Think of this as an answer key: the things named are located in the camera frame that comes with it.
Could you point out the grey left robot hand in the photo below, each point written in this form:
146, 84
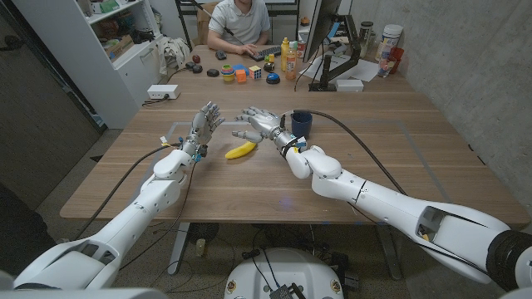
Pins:
201, 128

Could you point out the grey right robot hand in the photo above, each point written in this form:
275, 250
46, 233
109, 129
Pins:
266, 124

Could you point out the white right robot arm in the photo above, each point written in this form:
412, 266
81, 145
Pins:
374, 203

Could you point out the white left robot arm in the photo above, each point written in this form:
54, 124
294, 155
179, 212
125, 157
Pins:
133, 220

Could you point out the yellow toy banana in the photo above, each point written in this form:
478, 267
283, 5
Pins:
241, 150

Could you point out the orange toy cube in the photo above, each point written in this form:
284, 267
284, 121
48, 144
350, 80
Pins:
241, 76

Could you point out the rainbow stacking cups toy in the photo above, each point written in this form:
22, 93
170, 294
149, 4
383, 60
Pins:
228, 74

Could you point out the blue flat toy piece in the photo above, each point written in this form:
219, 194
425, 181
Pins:
241, 67

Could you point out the dark red round toy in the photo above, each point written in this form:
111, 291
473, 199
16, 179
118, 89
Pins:
196, 58

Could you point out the red plastic cup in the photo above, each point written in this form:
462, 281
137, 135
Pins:
397, 56

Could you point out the dark blue mug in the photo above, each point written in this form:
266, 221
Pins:
301, 124

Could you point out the blue push button buzzer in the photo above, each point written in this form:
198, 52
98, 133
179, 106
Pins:
273, 78

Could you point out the Rubik's cube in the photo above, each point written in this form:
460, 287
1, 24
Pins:
255, 72

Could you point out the white power box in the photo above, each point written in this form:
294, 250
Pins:
162, 91

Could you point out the orange drink bottle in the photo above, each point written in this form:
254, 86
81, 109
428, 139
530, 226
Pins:
291, 64

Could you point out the black keyboard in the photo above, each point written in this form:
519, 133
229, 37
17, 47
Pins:
266, 53

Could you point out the yellow squeeze bottle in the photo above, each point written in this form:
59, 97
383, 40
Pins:
284, 52

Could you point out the black computer mouse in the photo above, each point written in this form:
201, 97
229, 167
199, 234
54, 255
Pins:
221, 55

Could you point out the white crumpled cloth bag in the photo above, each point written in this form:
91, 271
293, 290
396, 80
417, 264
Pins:
172, 52

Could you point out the red soda can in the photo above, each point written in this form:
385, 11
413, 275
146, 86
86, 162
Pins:
301, 50

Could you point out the small white box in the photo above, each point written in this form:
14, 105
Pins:
349, 85

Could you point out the person in white polo shirt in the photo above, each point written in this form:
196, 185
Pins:
245, 23

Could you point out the brown chair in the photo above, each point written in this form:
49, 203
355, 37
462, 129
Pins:
203, 21

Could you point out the white paper sheets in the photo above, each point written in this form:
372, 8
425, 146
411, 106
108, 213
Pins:
365, 70

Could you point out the black computer monitor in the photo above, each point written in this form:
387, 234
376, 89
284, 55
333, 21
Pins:
320, 25

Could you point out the cardboard box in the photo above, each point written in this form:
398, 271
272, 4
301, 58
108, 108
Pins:
118, 47

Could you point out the grey metal table leg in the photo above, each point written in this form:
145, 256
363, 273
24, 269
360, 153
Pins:
390, 253
178, 249

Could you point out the clear drinking glass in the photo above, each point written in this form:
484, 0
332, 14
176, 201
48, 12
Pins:
384, 68

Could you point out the dark glass jar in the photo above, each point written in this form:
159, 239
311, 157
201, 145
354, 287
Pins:
365, 37

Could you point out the white shelf cabinet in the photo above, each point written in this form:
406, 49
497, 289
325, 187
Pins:
83, 62

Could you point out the white robot torso base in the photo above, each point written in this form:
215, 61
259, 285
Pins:
287, 270

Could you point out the white labelled canister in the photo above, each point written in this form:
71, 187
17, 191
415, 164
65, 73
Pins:
389, 41

